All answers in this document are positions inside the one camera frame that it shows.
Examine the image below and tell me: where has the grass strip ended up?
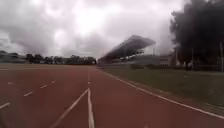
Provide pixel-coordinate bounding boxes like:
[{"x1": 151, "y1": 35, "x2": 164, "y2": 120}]
[{"x1": 99, "y1": 67, "x2": 224, "y2": 116}]

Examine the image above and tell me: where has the pole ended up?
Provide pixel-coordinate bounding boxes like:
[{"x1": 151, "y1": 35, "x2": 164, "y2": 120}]
[{"x1": 219, "y1": 41, "x2": 224, "y2": 73}]

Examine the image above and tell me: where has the distant row of trees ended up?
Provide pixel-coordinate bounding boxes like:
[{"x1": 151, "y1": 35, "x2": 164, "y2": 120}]
[{"x1": 0, "y1": 49, "x2": 98, "y2": 66}]

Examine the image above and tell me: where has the cluster of dark trees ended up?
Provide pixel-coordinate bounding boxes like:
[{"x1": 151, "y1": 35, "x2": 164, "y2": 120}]
[{"x1": 169, "y1": 0, "x2": 224, "y2": 71}]

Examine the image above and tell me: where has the red running track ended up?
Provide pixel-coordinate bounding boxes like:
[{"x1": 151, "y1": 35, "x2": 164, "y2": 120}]
[{"x1": 0, "y1": 64, "x2": 224, "y2": 128}]

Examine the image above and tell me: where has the grandstand building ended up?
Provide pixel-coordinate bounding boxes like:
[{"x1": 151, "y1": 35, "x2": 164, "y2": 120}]
[{"x1": 96, "y1": 34, "x2": 178, "y2": 70}]

